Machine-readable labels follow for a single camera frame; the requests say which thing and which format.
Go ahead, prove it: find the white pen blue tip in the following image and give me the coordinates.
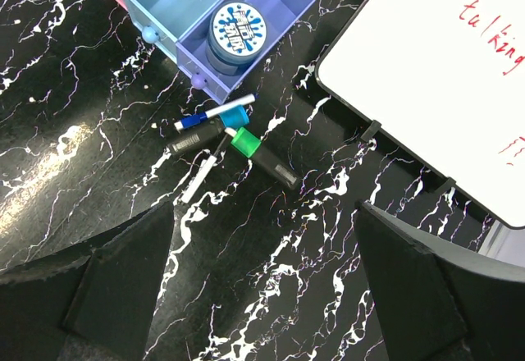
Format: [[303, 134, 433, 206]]
[[175, 94, 258, 131]]

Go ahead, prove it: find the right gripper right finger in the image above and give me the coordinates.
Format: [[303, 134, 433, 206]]
[[354, 202, 524, 360]]

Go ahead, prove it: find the black white marker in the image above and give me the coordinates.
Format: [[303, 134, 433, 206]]
[[180, 127, 237, 203]]

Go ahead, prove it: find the four-compartment colourful organizer tray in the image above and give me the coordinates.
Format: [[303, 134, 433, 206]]
[[116, 0, 317, 103]]

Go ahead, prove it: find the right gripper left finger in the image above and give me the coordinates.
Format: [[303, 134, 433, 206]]
[[1, 203, 175, 360]]

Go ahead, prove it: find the black marble pattern mat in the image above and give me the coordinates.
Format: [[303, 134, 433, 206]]
[[0, 0, 525, 361]]

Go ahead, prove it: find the white whiteboard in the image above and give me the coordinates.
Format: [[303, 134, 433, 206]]
[[316, 0, 524, 229]]

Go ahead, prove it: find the blue capped marker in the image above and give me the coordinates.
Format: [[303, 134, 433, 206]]
[[167, 106, 249, 156]]

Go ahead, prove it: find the green black marker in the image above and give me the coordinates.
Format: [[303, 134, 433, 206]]
[[225, 127, 299, 190]]

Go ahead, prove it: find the round blue tape tin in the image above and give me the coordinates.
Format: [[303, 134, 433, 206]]
[[206, 1, 268, 75]]

